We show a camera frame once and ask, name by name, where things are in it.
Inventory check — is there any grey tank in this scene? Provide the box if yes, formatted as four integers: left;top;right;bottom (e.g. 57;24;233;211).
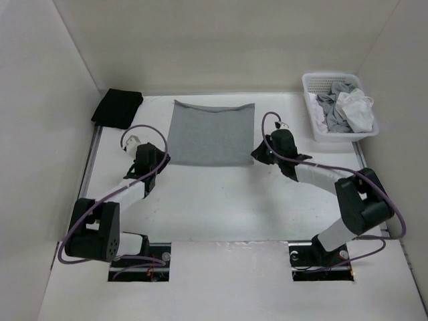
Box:
167;100;255;167
316;82;356;133

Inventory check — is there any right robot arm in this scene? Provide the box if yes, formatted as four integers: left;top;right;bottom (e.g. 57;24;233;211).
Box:
251;129;394;265

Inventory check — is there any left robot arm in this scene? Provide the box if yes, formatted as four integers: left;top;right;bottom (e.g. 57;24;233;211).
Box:
60;143;171;267

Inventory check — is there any white tank top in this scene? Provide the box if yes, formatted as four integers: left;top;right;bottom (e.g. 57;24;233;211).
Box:
308;93;328;133

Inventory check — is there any folded black tank top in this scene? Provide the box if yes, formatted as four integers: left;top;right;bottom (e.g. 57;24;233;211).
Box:
91;88;144;130

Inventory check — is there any white plastic basket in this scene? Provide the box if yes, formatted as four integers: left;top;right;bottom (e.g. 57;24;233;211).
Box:
302;72;380;143

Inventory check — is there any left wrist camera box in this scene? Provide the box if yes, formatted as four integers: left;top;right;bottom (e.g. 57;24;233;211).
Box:
123;135;141;157

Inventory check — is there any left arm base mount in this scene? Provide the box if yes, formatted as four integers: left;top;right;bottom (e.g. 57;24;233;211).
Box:
108;243;172;283

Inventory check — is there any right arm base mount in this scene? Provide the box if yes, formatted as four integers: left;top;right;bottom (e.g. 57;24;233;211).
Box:
289;242;354;282

